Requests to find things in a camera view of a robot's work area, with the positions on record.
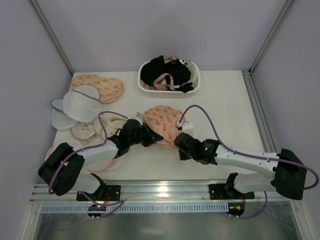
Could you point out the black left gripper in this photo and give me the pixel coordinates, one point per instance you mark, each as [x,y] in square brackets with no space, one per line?
[146,135]

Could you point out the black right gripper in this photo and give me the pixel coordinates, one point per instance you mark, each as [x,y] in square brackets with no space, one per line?
[180,139]

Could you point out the tulip print laundry bag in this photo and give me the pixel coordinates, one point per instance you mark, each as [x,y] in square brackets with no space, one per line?
[110,89]
[163,120]

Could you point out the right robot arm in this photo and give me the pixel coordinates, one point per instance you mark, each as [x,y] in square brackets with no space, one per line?
[281,172]

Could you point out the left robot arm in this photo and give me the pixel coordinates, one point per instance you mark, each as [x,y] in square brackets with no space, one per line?
[62,169]

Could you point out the cream round laundry bag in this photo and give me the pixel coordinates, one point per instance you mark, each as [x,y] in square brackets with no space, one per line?
[88,131]

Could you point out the pink trimmed white laundry bag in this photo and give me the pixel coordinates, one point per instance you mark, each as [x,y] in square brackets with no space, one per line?
[100,166]

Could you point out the pink trimmed bra in basket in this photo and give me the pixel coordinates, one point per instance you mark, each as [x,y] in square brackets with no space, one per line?
[171,73]

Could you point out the white mesh laundry bag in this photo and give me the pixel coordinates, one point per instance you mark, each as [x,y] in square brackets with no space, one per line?
[81,105]

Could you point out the black garment in basket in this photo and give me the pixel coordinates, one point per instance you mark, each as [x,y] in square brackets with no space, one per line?
[147,72]

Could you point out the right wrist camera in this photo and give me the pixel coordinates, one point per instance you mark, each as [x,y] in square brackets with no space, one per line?
[186,127]

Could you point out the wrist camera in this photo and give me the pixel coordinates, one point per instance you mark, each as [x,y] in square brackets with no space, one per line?
[186,127]
[138,117]

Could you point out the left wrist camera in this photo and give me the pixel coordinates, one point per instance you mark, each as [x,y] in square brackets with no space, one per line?
[138,117]

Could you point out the aluminium mounting rail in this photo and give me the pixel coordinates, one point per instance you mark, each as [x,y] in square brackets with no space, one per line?
[143,191]

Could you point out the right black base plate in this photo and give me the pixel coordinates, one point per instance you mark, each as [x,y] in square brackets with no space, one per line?
[224,191]

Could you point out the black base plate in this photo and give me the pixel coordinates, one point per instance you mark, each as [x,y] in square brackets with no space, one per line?
[224,191]
[106,192]

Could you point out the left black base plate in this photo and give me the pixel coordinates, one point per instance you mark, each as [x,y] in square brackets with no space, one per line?
[106,192]

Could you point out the slotted cable duct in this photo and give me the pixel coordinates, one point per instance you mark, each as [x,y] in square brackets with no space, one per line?
[133,208]

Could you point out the left aluminium frame post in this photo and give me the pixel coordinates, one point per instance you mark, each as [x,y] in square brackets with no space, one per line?
[51,34]

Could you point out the aluminium frame post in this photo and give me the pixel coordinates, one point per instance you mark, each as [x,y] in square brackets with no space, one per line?
[272,33]
[51,34]

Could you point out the right aluminium frame post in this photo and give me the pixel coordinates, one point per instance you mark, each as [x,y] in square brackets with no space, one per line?
[272,33]

